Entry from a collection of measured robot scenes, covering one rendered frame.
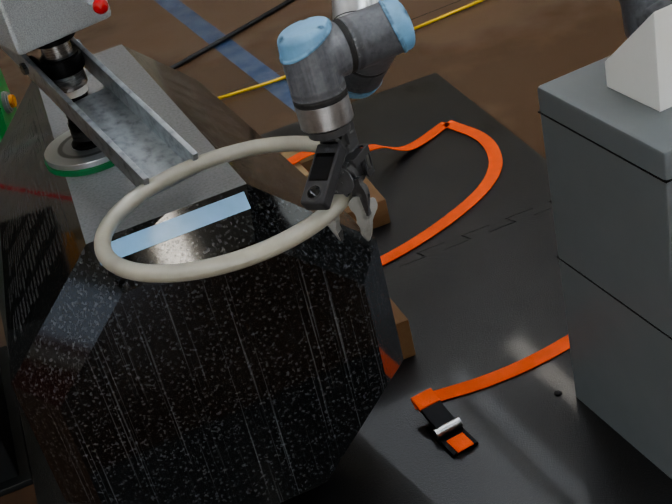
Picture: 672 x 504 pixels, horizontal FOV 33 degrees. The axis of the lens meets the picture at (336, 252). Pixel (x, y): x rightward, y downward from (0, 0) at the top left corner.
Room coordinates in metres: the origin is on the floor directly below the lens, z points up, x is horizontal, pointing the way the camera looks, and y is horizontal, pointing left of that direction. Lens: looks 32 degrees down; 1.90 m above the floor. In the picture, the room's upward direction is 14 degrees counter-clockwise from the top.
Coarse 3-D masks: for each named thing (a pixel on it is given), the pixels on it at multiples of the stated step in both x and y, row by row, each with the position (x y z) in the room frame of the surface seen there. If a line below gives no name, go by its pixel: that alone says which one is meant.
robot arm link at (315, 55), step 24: (312, 24) 1.71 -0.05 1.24; (336, 24) 1.71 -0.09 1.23; (288, 48) 1.67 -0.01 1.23; (312, 48) 1.66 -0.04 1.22; (336, 48) 1.68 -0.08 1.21; (288, 72) 1.68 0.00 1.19; (312, 72) 1.66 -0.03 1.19; (336, 72) 1.67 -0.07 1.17; (312, 96) 1.66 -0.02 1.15; (336, 96) 1.66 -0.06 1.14
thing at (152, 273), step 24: (240, 144) 2.01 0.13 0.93; (264, 144) 1.99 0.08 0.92; (288, 144) 1.96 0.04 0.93; (312, 144) 1.92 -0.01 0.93; (168, 168) 2.00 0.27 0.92; (192, 168) 1.99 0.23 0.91; (144, 192) 1.94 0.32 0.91; (120, 216) 1.86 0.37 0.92; (312, 216) 1.61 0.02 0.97; (336, 216) 1.63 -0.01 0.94; (96, 240) 1.76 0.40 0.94; (264, 240) 1.57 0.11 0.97; (288, 240) 1.57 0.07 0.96; (120, 264) 1.64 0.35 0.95; (144, 264) 1.61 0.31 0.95; (168, 264) 1.59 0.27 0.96; (192, 264) 1.56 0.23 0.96; (216, 264) 1.55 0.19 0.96; (240, 264) 1.54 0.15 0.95
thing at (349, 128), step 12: (336, 132) 1.66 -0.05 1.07; (348, 132) 1.71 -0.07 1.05; (348, 144) 1.70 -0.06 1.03; (360, 144) 1.72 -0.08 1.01; (348, 156) 1.69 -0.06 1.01; (360, 156) 1.69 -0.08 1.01; (348, 168) 1.65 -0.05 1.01; (360, 168) 1.70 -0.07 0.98; (372, 168) 1.71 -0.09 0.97; (348, 180) 1.65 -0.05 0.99; (336, 192) 1.66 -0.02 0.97; (348, 192) 1.65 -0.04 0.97
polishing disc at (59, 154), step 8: (64, 136) 2.42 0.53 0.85; (56, 144) 2.39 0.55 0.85; (64, 144) 2.38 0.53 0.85; (48, 152) 2.36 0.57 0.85; (56, 152) 2.35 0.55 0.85; (64, 152) 2.34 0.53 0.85; (72, 152) 2.33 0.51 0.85; (80, 152) 2.32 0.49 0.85; (88, 152) 2.31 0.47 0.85; (96, 152) 2.30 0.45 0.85; (48, 160) 2.32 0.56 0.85; (56, 160) 2.31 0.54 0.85; (64, 160) 2.30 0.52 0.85; (72, 160) 2.29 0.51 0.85; (80, 160) 2.28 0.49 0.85; (88, 160) 2.27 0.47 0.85; (96, 160) 2.26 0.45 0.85; (104, 160) 2.26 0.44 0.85; (56, 168) 2.29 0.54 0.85; (64, 168) 2.27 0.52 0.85; (72, 168) 2.26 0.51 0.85; (80, 168) 2.26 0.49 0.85
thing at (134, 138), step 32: (32, 64) 2.35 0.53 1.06; (96, 64) 2.32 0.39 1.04; (64, 96) 2.23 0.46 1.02; (96, 96) 2.28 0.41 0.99; (128, 96) 2.21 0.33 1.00; (96, 128) 2.11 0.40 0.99; (128, 128) 2.16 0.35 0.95; (160, 128) 2.11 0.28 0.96; (128, 160) 2.01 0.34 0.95; (160, 160) 2.05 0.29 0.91
